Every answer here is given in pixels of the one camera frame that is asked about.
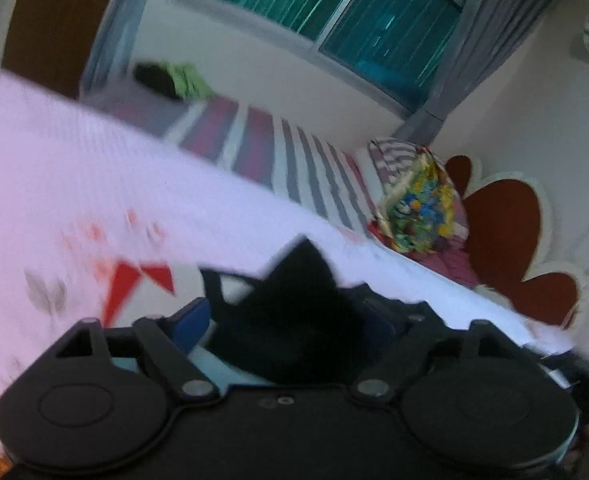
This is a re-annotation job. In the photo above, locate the striped pillow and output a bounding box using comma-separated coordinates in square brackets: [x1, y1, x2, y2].
[357, 137, 470, 286]

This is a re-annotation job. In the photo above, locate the floral bed sheet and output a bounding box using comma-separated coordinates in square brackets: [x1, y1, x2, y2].
[0, 60, 577, 411]

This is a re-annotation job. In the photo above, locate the black cloth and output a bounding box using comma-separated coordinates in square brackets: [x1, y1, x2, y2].
[133, 62, 180, 100]

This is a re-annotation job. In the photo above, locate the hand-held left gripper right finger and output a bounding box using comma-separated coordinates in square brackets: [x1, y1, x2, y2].
[351, 300, 525, 406]

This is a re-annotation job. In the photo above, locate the striped knit sweater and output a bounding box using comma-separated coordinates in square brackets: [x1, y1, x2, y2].
[99, 237, 392, 386]

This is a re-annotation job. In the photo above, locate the striped bed sheet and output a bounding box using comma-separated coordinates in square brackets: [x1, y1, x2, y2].
[87, 87, 382, 233]

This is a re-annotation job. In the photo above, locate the colourful cartoon cushion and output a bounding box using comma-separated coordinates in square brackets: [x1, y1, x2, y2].
[371, 147, 457, 256]

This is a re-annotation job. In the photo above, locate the window with green glass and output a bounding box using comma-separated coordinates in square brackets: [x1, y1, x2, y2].
[174, 0, 480, 116]

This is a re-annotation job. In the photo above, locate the grey curtain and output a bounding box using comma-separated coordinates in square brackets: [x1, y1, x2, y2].
[391, 0, 562, 143]
[80, 0, 148, 96]

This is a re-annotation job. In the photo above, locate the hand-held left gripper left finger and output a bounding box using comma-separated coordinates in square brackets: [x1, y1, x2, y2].
[54, 297, 221, 404]

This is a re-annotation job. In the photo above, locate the red and white headboard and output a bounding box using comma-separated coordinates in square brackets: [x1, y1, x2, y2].
[444, 154, 587, 331]

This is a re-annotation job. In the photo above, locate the brown wooden door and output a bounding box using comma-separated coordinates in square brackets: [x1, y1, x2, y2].
[2, 0, 122, 101]

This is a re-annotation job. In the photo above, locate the green cloth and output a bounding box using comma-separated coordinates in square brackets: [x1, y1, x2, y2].
[167, 62, 215, 101]

